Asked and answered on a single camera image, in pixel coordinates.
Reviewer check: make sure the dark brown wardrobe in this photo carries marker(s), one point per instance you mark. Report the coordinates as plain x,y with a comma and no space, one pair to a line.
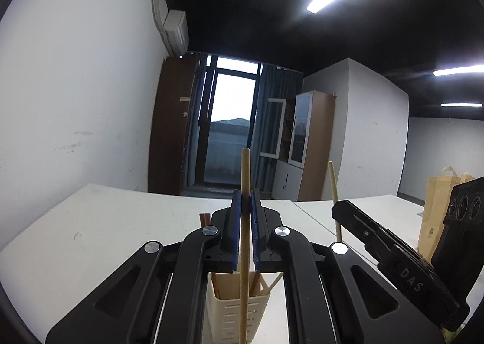
170,140

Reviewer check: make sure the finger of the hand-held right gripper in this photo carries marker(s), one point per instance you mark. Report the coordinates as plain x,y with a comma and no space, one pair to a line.
351,215

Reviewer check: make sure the cream perforated utensil holder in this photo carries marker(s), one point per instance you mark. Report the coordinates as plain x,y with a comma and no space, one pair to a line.
227,313

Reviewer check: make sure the glass balcony door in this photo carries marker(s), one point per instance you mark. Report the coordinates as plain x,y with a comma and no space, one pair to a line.
230,102

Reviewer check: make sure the grey curtain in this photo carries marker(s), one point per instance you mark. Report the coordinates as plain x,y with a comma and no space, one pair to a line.
289,83

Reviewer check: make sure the white air conditioner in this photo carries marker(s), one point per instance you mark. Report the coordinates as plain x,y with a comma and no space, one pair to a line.
177,30

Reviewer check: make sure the bundle of wooden chopsticks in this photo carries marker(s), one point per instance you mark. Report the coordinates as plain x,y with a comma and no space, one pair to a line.
205,220

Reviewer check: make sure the wooden glass door cabinet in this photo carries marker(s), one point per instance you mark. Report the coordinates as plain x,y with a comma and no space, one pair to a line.
317,140

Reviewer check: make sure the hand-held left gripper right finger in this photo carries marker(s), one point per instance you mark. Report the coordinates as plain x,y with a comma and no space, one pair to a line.
256,230

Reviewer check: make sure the white framed window panel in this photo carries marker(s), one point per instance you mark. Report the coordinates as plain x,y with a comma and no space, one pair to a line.
281,128

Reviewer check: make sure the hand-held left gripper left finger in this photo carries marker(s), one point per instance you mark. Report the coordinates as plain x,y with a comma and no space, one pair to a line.
236,228

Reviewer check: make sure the light bamboo chopstick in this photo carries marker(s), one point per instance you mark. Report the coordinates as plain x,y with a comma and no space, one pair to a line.
332,181
245,177

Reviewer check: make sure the brown paper bag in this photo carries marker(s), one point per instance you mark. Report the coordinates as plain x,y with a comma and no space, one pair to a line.
435,208

